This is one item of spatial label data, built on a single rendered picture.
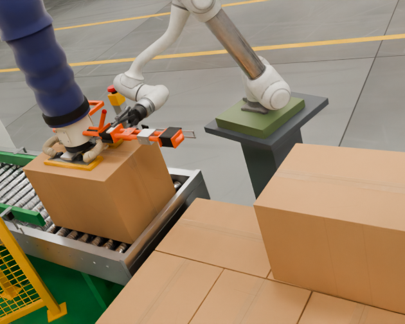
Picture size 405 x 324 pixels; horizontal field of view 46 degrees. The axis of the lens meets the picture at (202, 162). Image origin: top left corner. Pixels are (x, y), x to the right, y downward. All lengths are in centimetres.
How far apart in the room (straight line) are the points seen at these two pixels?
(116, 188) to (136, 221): 23
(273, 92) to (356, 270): 96
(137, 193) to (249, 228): 57
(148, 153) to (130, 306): 74
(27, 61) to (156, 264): 107
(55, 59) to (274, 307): 139
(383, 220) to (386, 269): 19
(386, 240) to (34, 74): 158
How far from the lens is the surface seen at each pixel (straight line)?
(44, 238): 268
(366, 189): 171
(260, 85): 232
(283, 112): 255
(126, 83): 246
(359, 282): 180
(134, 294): 217
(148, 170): 238
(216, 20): 218
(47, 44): 222
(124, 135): 216
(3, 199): 336
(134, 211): 235
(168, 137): 198
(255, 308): 193
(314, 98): 272
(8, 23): 218
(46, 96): 228
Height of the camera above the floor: 202
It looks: 32 degrees down
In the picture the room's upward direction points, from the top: 19 degrees counter-clockwise
